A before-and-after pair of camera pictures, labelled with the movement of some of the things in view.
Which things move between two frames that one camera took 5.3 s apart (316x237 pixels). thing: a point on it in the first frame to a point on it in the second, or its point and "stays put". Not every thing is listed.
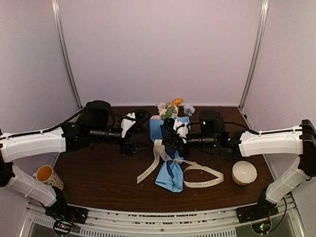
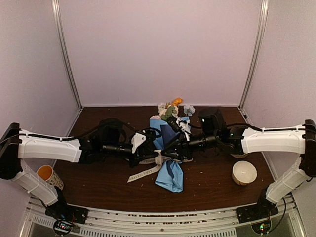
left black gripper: [131, 148] to [143, 151]
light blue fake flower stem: [188, 109] stays put
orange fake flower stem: [177, 100] stays put
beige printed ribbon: [161, 153] to [158, 160]
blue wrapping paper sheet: [171, 177] stays put
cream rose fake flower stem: [167, 110] stays put
